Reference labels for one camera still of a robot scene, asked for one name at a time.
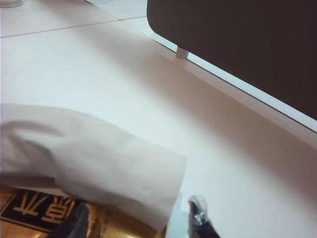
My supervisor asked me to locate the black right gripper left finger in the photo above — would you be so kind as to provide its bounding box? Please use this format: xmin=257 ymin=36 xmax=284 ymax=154
xmin=51 ymin=202 xmax=90 ymax=238

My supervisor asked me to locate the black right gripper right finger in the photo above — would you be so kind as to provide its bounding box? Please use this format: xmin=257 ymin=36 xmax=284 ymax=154
xmin=187 ymin=194 xmax=223 ymax=238

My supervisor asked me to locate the white paper tissue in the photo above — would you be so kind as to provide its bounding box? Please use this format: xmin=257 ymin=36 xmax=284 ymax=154
xmin=0 ymin=103 xmax=187 ymax=231

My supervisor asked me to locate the gold tissue pack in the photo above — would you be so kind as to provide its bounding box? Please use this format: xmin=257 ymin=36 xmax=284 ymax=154
xmin=0 ymin=184 xmax=171 ymax=238

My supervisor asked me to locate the white partition support leg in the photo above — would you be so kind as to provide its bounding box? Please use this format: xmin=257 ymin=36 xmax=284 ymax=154
xmin=176 ymin=47 xmax=189 ymax=60

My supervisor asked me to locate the brown desk partition panel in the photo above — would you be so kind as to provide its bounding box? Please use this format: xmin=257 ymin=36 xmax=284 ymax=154
xmin=146 ymin=0 xmax=317 ymax=122

